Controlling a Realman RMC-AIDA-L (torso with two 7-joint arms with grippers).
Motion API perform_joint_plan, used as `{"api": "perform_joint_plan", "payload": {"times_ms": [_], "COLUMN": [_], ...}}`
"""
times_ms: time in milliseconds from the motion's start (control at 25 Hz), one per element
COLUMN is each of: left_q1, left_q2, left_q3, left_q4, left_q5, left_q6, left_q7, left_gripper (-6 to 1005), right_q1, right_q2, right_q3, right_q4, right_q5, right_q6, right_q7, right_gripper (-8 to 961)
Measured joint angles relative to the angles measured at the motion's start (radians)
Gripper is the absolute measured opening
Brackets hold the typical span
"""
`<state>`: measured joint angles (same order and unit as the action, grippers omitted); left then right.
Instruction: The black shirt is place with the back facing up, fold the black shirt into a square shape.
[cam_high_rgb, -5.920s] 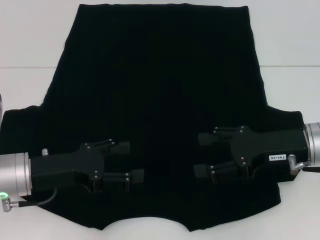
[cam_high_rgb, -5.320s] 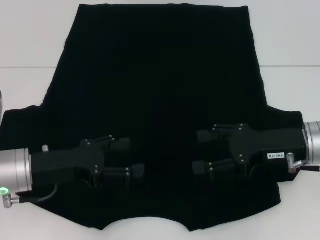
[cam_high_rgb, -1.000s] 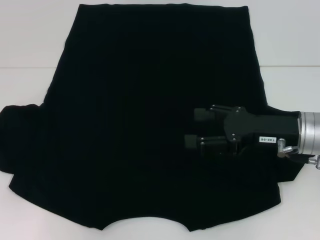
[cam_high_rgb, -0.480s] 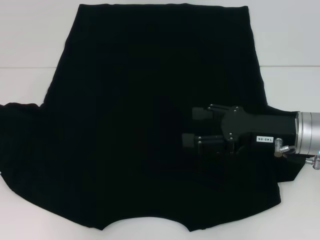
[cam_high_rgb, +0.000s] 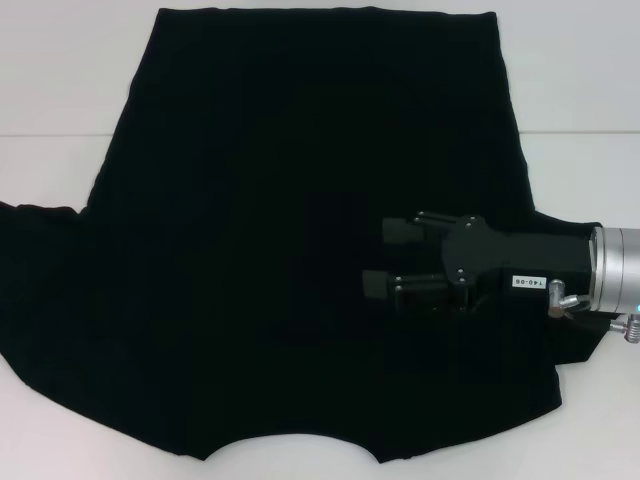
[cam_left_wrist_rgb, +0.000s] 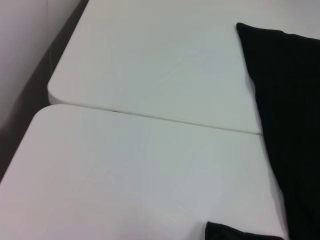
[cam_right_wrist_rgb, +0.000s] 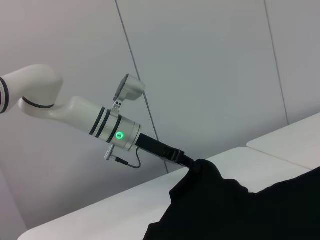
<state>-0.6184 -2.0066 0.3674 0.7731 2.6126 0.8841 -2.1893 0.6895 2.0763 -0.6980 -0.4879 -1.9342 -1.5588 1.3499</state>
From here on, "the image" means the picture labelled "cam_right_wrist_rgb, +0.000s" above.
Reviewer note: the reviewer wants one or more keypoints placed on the black shirt with FREE print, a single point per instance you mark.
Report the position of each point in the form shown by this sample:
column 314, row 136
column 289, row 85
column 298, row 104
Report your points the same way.
column 237, row 207

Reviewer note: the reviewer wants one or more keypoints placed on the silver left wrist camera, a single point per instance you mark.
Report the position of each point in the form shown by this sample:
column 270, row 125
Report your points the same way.
column 130, row 87

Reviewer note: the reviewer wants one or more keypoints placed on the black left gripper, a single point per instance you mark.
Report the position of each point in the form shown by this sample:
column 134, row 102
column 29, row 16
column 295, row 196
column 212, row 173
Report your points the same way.
column 160, row 148

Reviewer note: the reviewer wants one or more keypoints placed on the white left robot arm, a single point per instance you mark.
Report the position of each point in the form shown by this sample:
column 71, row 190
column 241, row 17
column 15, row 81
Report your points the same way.
column 50, row 100

